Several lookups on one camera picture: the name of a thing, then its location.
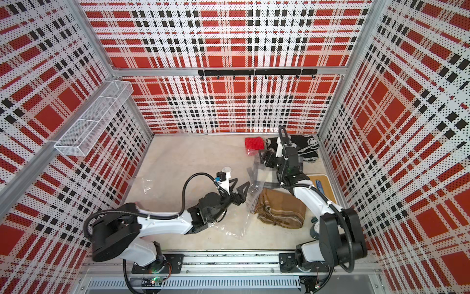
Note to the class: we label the black smiley pattern scarf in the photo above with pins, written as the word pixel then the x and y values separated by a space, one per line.
pixel 306 145

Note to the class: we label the clear plastic vacuum bag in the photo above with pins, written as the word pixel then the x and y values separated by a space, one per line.
pixel 148 223

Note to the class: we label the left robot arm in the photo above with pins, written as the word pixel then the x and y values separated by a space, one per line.
pixel 119 233

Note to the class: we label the white wire mesh shelf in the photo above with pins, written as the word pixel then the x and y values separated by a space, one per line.
pixel 84 133

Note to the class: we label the small blue object on tray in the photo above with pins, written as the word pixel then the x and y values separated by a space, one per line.
pixel 319 186

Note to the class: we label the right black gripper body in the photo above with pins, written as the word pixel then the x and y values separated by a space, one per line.
pixel 273 161

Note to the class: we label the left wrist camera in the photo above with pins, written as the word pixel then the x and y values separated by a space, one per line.
pixel 222 181

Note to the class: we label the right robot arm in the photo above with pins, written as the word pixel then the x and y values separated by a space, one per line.
pixel 341 241

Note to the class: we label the white vacuum bag valve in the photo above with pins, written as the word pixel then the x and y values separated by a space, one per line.
pixel 227 169

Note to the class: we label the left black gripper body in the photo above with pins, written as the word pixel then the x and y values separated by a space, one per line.
pixel 226 201

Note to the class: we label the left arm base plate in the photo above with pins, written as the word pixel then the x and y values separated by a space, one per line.
pixel 171 263

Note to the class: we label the brown knitted scarf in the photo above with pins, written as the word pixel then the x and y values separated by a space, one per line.
pixel 280 209

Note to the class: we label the red knitted scarf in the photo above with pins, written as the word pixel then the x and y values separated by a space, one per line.
pixel 254 144

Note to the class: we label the grey white plaid scarf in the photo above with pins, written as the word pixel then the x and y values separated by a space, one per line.
pixel 264 175

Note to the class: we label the black wall hook rail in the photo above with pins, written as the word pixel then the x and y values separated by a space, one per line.
pixel 256 72

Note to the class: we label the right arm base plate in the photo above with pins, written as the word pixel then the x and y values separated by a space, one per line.
pixel 289 263

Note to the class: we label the aluminium front rail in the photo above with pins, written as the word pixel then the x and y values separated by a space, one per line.
pixel 229 263

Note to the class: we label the white wooden top tray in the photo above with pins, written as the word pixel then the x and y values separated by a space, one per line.
pixel 328 191

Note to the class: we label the small alarm clock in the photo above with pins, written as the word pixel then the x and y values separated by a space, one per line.
pixel 314 230

